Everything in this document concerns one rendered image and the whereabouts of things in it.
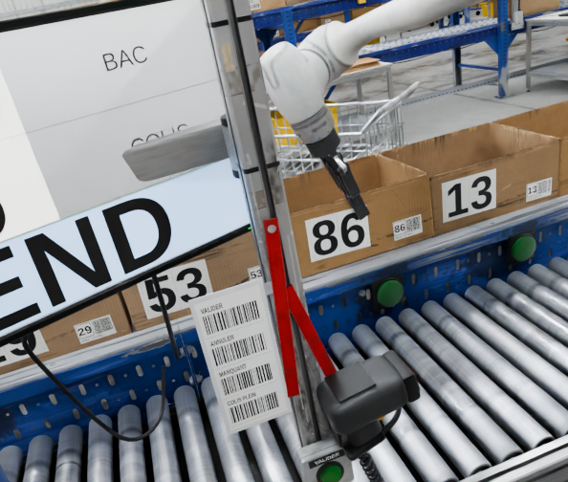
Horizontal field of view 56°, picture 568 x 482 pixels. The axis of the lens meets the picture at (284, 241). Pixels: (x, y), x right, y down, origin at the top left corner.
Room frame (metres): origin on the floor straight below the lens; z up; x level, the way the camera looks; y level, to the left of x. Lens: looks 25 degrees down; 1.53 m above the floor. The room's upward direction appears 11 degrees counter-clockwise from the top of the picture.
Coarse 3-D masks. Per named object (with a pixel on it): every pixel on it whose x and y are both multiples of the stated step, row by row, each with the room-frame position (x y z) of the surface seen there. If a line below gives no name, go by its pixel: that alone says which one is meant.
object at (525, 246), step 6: (516, 240) 1.23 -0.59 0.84; (522, 240) 1.22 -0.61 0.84; (528, 240) 1.22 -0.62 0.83; (534, 240) 1.23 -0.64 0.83; (516, 246) 1.22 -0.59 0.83; (522, 246) 1.22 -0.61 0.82; (528, 246) 1.22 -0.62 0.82; (534, 246) 1.23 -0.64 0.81; (516, 252) 1.22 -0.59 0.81; (522, 252) 1.22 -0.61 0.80; (528, 252) 1.22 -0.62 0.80; (516, 258) 1.22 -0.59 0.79; (522, 258) 1.22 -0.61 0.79; (528, 258) 1.23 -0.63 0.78
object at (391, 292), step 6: (384, 282) 1.14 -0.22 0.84; (390, 282) 1.14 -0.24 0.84; (396, 282) 1.14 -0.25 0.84; (384, 288) 1.13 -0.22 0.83; (390, 288) 1.13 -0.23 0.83; (396, 288) 1.14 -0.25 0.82; (402, 288) 1.14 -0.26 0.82; (378, 294) 1.13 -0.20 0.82; (384, 294) 1.13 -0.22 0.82; (390, 294) 1.13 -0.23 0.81; (396, 294) 1.14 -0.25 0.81; (402, 294) 1.14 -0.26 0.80; (378, 300) 1.14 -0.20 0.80; (384, 300) 1.13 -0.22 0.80; (390, 300) 1.13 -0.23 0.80; (396, 300) 1.14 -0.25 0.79
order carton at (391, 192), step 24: (360, 168) 1.52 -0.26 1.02; (384, 168) 1.48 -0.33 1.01; (408, 168) 1.35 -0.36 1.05; (288, 192) 1.46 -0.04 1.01; (312, 192) 1.48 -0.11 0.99; (336, 192) 1.49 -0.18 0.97; (360, 192) 1.51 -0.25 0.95; (384, 192) 1.22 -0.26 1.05; (408, 192) 1.23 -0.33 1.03; (312, 216) 1.18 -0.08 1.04; (384, 216) 1.22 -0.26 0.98; (408, 216) 1.23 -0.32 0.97; (384, 240) 1.21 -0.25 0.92; (408, 240) 1.23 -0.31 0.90; (312, 264) 1.17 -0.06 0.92; (336, 264) 1.18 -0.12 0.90
